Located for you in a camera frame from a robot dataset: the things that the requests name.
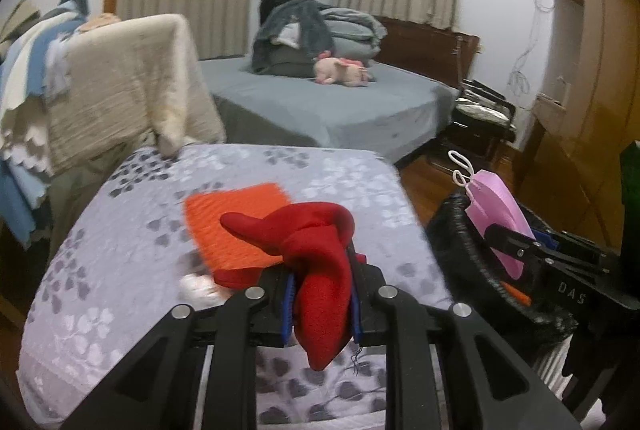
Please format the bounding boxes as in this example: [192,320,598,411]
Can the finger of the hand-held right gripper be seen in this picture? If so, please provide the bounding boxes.
[532,230,621,267]
[482,223,556,271]

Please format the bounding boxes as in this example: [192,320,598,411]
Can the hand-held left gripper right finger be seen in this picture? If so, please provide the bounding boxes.
[347,243,581,430]

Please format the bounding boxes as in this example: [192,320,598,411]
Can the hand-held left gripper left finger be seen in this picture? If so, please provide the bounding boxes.
[97,270,296,430]

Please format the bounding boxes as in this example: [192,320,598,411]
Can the pink face mask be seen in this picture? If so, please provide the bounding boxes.
[448,150,536,281]

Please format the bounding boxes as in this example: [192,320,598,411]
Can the red sock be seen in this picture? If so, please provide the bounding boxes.
[220,203,357,372]

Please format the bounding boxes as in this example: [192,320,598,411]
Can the bin with black bag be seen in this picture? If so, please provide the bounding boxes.
[425,193,581,356]

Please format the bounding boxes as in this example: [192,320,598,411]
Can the small orange piece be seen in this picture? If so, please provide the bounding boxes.
[497,280,531,306]

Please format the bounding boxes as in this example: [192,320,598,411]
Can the red cloth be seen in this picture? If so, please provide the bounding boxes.
[214,263,271,289]

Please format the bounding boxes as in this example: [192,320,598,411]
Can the white tissue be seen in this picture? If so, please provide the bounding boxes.
[180,271,221,303]

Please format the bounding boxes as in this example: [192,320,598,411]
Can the orange spiky mat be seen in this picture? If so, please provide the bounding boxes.
[184,183,293,273]

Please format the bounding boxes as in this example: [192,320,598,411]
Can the person's right hand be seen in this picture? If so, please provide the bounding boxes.
[561,327,623,418]

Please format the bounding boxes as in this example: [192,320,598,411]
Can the white striped cloth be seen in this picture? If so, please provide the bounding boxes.
[532,340,576,391]

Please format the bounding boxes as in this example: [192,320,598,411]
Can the white chair cushion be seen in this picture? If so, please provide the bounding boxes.
[455,99,513,123]

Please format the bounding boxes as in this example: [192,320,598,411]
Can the wooden side table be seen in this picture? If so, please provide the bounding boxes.
[517,93,568,191]

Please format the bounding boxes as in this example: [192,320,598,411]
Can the black folding chair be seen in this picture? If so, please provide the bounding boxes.
[430,79,518,173]

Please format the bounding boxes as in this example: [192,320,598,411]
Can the grey floral quilt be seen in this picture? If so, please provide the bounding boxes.
[17,144,453,430]

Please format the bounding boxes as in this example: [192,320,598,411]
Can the brown wooden wardrobe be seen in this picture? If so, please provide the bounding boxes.
[520,0,640,256]

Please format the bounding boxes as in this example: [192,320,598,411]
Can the dark wooden headboard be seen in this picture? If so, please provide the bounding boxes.
[372,15,481,88]

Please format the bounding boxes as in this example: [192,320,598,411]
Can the bed with grey sheet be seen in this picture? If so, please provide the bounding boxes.
[199,55,461,163]

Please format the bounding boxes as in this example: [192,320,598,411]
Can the pink plush toy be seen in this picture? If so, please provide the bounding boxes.
[313,51,377,88]

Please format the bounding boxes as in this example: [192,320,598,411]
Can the folded grey duvets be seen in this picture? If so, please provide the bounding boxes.
[270,5,388,78]

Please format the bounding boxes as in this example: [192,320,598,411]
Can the dark grey fleece blanket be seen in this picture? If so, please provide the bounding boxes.
[250,0,335,74]

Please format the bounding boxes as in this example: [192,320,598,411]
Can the beige quilt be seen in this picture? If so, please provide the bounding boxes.
[47,14,226,176]

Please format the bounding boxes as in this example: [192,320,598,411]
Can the dark hanging coat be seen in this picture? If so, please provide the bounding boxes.
[259,0,303,28]

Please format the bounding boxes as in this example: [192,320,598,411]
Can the blue white scalloped blanket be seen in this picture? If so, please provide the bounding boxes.
[0,0,93,246]

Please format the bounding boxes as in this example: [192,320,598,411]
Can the peach cloth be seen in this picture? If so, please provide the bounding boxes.
[80,12,121,32]

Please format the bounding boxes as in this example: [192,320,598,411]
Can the olive cloth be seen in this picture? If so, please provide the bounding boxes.
[0,0,41,41]

